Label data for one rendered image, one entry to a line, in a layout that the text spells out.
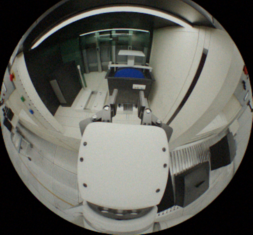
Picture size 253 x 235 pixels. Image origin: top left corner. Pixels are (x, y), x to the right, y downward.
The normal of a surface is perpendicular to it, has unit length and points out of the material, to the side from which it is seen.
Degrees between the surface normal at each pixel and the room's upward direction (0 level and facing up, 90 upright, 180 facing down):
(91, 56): 90
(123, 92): 94
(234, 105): 90
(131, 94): 94
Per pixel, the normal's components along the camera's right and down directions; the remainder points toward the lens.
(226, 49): -1.00, -0.04
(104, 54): 0.00, 0.76
